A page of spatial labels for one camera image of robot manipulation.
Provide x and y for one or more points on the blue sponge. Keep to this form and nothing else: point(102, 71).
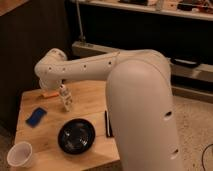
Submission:
point(36, 117)

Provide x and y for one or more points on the orange marker pen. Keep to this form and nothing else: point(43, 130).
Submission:
point(49, 95)

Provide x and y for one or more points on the black round bowl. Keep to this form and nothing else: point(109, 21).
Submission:
point(76, 136)

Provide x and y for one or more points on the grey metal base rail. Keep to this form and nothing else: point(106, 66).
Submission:
point(203, 72)

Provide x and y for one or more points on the black handle on rail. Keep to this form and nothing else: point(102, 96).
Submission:
point(187, 64)

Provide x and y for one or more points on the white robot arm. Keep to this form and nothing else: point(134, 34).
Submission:
point(139, 102)

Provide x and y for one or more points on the grey metal pole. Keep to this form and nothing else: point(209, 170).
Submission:
point(81, 37)

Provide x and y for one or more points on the black striped rectangular block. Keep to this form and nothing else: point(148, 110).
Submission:
point(108, 128)

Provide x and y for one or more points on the small clear plastic bottle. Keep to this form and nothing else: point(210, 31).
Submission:
point(65, 96)

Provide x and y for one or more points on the white paper cup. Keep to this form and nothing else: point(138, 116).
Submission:
point(21, 155)

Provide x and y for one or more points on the wooden table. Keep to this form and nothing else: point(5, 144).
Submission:
point(88, 103)

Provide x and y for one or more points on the cluttered background shelf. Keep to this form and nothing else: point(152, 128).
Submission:
point(192, 9)

